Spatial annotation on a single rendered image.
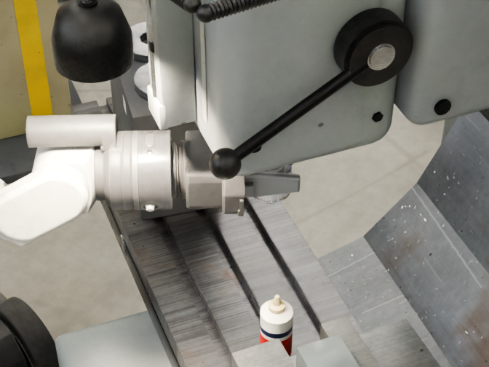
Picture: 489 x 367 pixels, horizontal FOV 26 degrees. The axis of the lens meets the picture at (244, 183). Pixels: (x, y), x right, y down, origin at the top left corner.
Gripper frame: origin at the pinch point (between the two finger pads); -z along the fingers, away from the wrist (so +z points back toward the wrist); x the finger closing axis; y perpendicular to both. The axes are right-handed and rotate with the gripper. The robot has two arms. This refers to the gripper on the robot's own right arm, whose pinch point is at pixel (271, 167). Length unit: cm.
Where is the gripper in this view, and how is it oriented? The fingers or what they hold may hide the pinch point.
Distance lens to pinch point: 118.0
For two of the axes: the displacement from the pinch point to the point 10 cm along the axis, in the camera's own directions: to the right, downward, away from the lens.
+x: -0.4, -6.6, 7.5
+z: -10.0, 0.2, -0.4
